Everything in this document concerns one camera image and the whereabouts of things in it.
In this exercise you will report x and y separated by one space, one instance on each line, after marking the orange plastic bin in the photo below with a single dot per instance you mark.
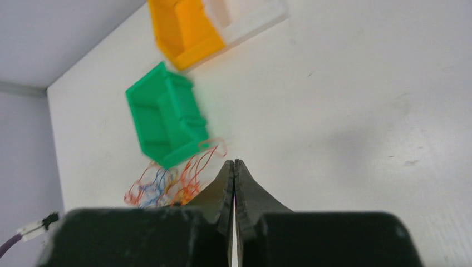
183 32

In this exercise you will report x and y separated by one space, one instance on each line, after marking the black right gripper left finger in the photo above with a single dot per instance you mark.
198 233

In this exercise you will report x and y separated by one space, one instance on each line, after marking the white plastic bin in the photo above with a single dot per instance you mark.
237 21

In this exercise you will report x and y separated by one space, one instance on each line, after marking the green plastic bin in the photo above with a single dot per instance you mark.
167 118

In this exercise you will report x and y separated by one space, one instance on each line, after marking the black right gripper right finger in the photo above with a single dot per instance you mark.
270 234

